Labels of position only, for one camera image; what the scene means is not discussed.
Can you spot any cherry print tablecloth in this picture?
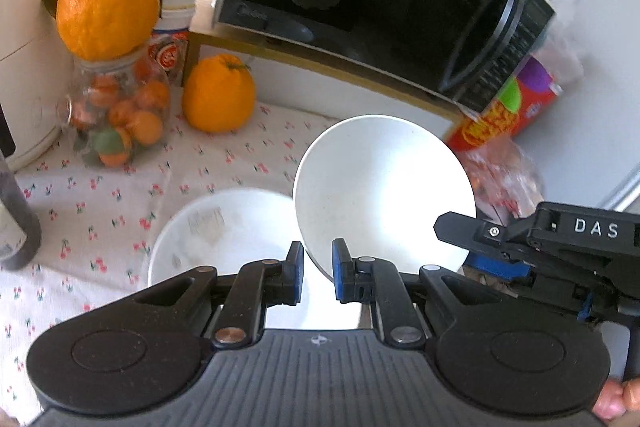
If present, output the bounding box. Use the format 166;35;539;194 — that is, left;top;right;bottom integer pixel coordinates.
0;99;351;408

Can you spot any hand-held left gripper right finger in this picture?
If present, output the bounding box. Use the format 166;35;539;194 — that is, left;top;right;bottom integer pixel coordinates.
331;237;497;349

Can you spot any red printed package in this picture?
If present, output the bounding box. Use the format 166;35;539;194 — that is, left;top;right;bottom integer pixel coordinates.
442;54;563;152

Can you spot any white air fryer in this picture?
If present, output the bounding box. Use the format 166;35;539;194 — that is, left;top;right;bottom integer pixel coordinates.
0;0;76;172

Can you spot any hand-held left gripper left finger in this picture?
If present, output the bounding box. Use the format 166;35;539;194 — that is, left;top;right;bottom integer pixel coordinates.
132;241;306;351

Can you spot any wooden microwave stand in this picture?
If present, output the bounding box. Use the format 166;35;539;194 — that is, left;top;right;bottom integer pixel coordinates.
182;0;466;142

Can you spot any white bowl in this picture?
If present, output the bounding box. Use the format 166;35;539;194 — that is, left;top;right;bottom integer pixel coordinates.
292;114;477;288

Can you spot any person's right hand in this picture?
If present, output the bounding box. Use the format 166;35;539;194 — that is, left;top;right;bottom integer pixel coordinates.
591;376;640;421

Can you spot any pile of small mandarins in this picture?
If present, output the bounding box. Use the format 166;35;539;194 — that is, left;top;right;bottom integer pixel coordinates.
70;57;171;168

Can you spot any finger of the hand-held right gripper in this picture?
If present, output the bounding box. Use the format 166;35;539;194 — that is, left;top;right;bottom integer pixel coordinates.
433;211;532;259
466;253;534;284

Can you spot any dark filled plastic jar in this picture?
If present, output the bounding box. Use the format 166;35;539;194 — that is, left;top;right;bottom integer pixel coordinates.
0;142;42;271

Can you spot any glass jar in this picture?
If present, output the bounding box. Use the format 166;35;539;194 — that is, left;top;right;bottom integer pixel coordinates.
57;34;173;168

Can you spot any plastic bag of oranges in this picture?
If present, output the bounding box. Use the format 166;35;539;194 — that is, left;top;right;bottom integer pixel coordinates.
457;139;546;228

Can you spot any red label paper cup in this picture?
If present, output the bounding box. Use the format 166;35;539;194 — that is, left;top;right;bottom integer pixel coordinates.
150;14;191;75

